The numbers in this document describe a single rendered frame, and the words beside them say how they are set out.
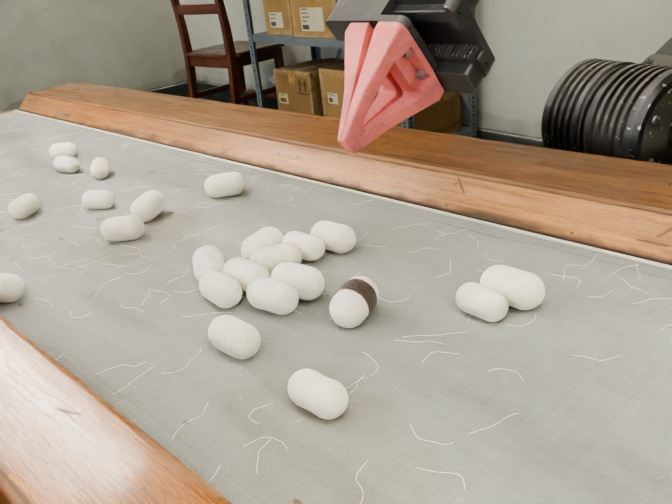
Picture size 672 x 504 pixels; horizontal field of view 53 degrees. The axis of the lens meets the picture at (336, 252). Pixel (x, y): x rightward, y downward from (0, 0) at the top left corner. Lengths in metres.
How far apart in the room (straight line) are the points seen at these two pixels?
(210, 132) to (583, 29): 2.10
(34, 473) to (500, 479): 0.18
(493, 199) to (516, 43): 2.40
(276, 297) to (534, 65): 2.53
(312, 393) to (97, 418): 0.09
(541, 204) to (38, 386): 0.34
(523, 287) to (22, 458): 0.26
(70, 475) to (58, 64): 4.57
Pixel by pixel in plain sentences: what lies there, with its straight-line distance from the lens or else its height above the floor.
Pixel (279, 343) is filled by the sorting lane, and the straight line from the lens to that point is 0.38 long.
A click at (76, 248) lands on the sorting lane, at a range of 0.57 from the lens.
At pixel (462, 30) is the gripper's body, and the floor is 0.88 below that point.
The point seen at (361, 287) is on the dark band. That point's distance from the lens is 0.38.
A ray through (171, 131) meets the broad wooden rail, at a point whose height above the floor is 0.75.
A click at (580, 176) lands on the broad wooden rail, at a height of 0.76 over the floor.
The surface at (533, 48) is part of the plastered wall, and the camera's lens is 2.86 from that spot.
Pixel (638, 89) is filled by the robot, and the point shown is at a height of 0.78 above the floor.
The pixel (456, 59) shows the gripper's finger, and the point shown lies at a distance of 0.46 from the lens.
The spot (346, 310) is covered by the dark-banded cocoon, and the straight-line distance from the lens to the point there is 0.37.
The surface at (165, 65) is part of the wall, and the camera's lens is 5.08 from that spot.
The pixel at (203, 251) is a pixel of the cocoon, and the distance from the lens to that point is 0.46.
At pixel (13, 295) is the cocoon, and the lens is 0.49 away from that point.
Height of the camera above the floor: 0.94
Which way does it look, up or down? 25 degrees down
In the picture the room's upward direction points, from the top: 6 degrees counter-clockwise
